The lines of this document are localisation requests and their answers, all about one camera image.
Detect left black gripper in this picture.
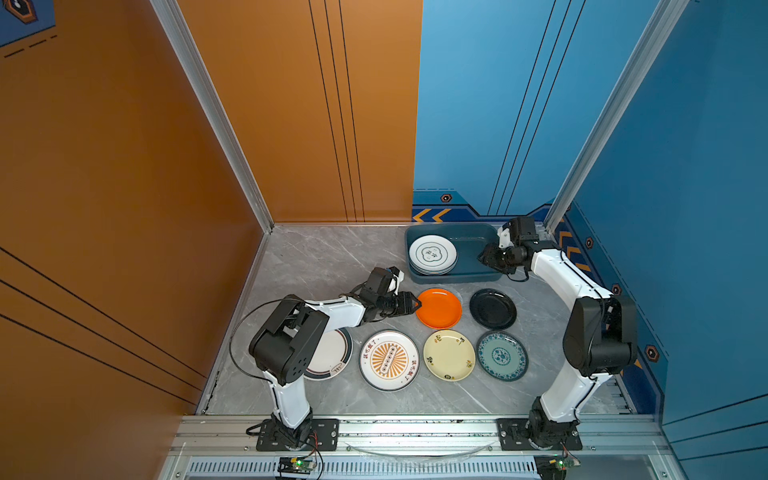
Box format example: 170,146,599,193
375,291,423,317

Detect small white flower-logo plate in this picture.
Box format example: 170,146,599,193
408,235,458,275

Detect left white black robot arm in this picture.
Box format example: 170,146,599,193
248,267,422,449

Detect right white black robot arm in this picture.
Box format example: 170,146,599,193
478,216,638,450

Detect teal plastic bin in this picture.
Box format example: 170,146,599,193
405,223,502,284

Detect black plate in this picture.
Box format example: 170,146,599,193
470,288,518,330

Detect large orange sunburst plate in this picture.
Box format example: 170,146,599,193
359,330,421,392

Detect cream yellow plate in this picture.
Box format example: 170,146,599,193
423,330,476,382

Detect white plate green red rim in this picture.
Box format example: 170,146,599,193
304,328,353,381

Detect green patterned plate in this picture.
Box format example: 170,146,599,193
476,331,529,382

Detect green circuit board left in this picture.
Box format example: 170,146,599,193
276,457,320,479

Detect circuit board right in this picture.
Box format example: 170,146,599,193
534,457,579,480

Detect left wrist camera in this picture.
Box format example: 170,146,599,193
387,266,405,295

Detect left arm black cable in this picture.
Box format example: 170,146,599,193
227,298,289,380

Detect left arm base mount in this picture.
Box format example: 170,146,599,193
256,418,339,453

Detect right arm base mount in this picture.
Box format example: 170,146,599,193
496,418,583,451

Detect aluminium rail frame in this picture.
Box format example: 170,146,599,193
159,414,686,479

